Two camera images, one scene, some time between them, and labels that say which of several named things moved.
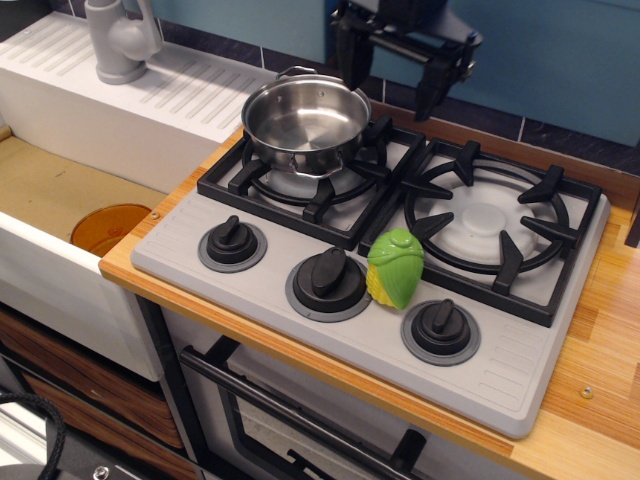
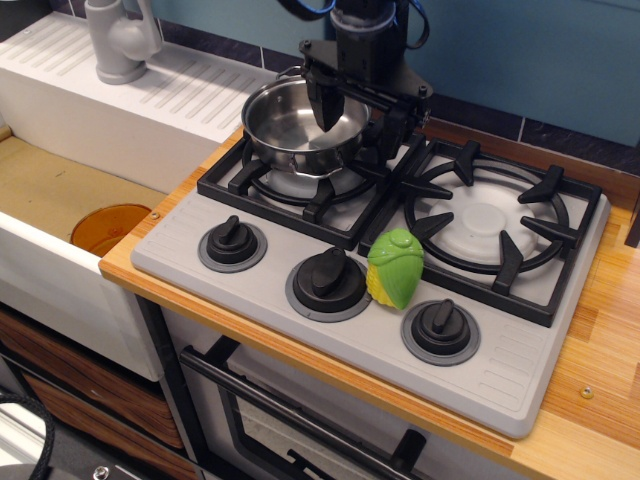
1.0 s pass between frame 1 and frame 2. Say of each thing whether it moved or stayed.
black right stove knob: stayed
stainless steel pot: stayed
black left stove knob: stayed
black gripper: moved
